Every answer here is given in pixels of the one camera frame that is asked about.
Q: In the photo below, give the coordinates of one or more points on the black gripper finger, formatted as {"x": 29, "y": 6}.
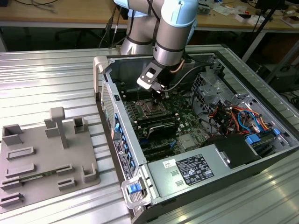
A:
{"x": 154, "y": 101}
{"x": 158, "y": 101}

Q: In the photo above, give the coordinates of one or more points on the thin metal locking lever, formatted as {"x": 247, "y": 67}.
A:
{"x": 138, "y": 96}

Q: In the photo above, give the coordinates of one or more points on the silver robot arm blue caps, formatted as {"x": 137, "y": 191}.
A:
{"x": 168, "y": 46}

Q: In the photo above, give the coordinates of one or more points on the black RAM slot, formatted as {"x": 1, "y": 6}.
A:
{"x": 130, "y": 97}
{"x": 143, "y": 122}
{"x": 130, "y": 91}
{"x": 143, "y": 125}
{"x": 142, "y": 119}
{"x": 130, "y": 94}

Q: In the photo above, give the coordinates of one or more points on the blue slot retainer clip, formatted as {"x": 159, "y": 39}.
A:
{"x": 132, "y": 163}
{"x": 116, "y": 117}
{"x": 123, "y": 140}
{"x": 127, "y": 149}
{"x": 118, "y": 129}

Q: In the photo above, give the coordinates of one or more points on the long black expansion slot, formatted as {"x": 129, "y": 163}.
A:
{"x": 154, "y": 147}
{"x": 161, "y": 154}

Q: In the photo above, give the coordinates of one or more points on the green motherboard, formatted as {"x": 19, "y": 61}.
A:
{"x": 187, "y": 123}

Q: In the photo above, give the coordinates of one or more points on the perforated metal drive cage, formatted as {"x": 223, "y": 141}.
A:
{"x": 205, "y": 88}

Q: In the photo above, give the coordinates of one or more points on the open PC case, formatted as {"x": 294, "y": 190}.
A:
{"x": 126, "y": 72}

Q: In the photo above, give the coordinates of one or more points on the silver finned chipset heatsink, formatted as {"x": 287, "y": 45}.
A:
{"x": 187, "y": 142}

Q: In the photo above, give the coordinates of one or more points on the silver power supply unit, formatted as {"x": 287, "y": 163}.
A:
{"x": 161, "y": 179}

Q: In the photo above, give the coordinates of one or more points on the blue case latch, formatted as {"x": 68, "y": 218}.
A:
{"x": 133, "y": 189}

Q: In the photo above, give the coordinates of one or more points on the black plastic air shroud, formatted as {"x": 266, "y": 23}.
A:
{"x": 236, "y": 149}

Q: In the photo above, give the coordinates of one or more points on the white box black inset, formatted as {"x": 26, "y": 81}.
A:
{"x": 244, "y": 16}

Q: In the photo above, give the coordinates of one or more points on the wooden desk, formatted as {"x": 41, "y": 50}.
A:
{"x": 70, "y": 14}

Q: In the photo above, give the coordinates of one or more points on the grey parts rack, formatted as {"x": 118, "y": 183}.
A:
{"x": 46, "y": 151}

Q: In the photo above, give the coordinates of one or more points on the small blue plastic tab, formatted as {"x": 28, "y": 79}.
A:
{"x": 276, "y": 132}

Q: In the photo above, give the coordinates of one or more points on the green RAM stick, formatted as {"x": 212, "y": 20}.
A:
{"x": 47, "y": 173}

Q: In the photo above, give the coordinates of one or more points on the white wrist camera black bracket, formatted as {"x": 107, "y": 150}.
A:
{"x": 143, "y": 83}

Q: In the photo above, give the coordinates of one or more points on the brown arm base plate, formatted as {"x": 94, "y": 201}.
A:
{"x": 118, "y": 50}

